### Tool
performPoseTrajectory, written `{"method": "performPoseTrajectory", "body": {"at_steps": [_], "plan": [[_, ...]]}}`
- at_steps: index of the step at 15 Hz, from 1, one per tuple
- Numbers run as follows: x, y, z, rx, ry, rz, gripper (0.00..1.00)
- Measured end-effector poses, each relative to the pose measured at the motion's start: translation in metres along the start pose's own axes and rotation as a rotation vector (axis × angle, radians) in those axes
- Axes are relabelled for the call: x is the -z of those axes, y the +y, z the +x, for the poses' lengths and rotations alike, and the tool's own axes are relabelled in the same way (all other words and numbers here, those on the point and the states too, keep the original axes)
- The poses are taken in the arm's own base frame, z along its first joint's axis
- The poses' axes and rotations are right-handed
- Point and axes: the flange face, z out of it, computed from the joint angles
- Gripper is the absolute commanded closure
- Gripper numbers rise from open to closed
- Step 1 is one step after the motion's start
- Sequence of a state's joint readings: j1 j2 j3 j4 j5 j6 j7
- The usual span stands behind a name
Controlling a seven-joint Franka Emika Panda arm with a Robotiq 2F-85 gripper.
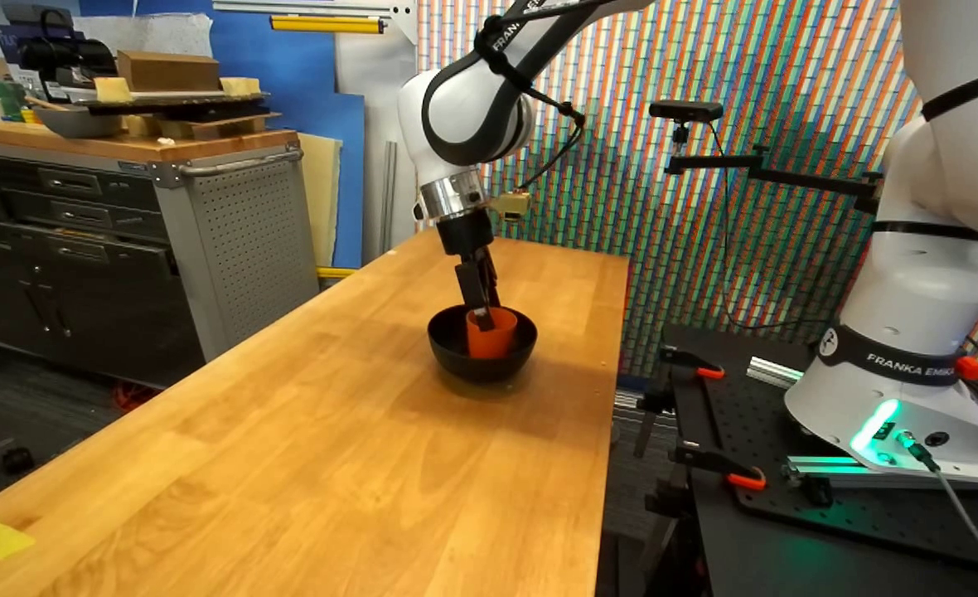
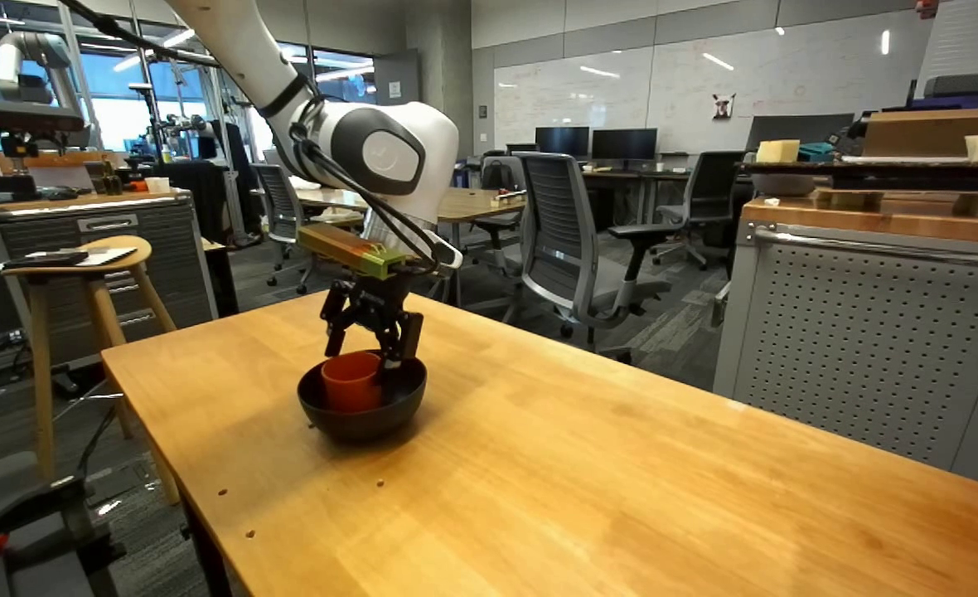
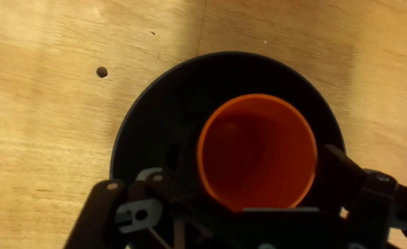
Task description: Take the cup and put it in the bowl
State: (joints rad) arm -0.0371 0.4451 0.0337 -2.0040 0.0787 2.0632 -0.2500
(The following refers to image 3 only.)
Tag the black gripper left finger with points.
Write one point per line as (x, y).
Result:
(120, 208)

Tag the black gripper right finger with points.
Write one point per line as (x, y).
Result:
(349, 181)

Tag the orange plastic cup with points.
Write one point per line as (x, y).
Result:
(258, 152)

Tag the black bowl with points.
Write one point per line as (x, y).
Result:
(175, 105)

